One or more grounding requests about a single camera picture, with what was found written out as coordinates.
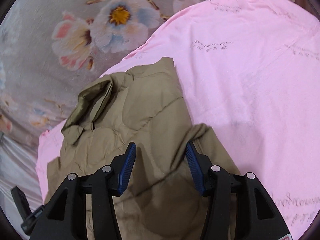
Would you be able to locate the olive quilted jacket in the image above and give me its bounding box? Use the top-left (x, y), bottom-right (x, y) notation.
top-left (47, 57), bottom-right (239, 239)

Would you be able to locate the silver satin curtain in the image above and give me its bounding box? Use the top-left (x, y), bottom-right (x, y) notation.
top-left (0, 134), bottom-right (43, 221)

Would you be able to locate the pink bed sheet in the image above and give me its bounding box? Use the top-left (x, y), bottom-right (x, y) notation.
top-left (36, 0), bottom-right (319, 239)

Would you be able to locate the grey floral blanket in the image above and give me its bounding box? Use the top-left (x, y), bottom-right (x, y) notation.
top-left (1, 0), bottom-right (295, 146)

